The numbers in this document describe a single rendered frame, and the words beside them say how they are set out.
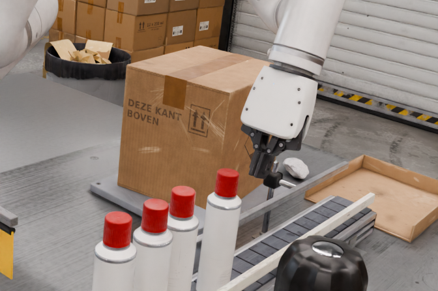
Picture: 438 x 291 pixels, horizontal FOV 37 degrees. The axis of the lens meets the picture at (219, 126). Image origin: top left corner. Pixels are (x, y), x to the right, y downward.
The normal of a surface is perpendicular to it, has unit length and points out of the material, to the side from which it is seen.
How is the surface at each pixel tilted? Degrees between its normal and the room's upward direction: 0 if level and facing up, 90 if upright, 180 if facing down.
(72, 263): 0
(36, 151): 0
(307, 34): 74
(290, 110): 70
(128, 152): 90
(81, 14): 88
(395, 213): 0
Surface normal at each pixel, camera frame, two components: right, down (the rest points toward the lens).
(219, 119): -0.47, 0.24
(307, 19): -0.17, 0.00
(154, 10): 0.84, 0.33
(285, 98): -0.53, -0.13
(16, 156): 0.12, -0.94
